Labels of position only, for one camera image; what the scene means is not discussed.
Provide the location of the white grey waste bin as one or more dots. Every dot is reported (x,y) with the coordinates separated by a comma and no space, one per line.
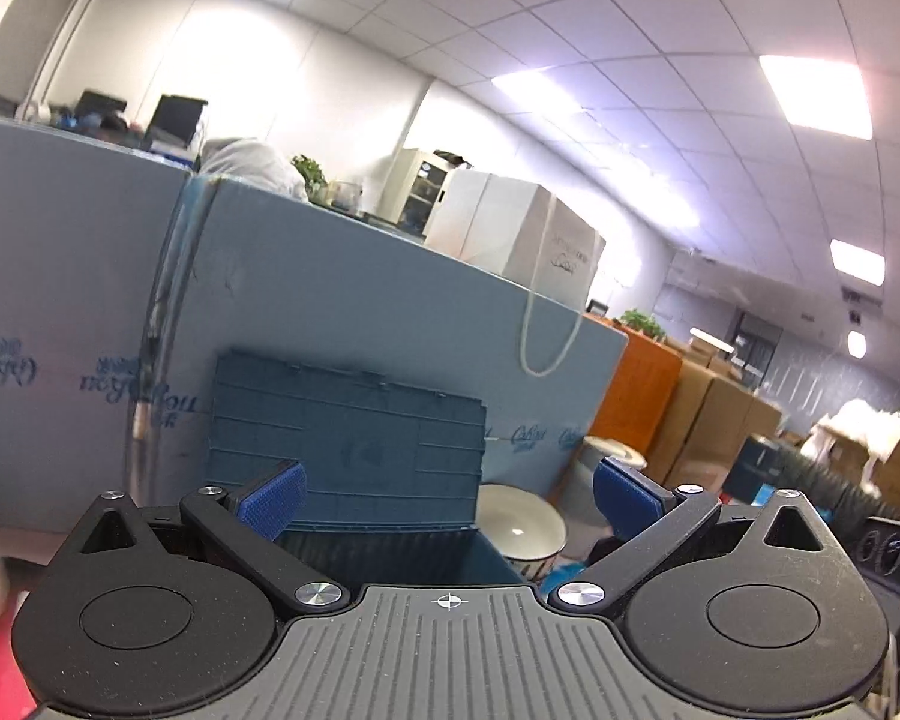
(585,465)

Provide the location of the white ceramic bowl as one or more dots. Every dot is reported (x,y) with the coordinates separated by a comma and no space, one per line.
(521,521)

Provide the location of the white box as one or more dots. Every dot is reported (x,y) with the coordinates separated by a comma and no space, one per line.
(472,217)

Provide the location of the black moulded plastic object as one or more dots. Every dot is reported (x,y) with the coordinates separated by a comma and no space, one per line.
(896,562)

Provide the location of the navy blue box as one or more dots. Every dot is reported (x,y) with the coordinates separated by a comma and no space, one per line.
(754,469)

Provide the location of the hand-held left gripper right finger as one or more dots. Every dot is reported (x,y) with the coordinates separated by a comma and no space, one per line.
(626,499)

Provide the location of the blue plastic lidded crate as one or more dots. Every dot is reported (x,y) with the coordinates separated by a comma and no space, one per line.
(330,420)

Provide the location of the white crumpled packing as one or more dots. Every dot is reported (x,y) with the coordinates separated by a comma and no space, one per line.
(862,424)

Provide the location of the orange box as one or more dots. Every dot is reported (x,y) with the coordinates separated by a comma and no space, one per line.
(637,390)

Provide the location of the dark glass door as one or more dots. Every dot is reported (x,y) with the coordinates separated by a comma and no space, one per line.
(757,349)

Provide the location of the black computer monitor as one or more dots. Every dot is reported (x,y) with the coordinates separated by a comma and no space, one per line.
(178,120)
(101,106)

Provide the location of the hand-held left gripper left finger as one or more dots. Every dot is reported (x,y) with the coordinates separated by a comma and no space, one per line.
(274,499)

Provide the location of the dark grey ribbed foam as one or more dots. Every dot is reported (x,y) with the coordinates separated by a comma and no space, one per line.
(840,484)

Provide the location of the green potted plant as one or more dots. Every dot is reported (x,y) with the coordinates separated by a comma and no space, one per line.
(311,172)
(641,322)

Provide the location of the ceiling light panel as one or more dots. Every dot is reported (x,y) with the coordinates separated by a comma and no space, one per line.
(814,94)
(859,262)

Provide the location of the white glass-door cabinet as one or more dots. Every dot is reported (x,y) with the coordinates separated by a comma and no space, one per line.
(420,191)

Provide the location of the large blue labelled carton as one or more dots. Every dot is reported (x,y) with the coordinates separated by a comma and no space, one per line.
(60,277)

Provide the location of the white paper bag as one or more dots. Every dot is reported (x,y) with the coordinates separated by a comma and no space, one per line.
(555,247)

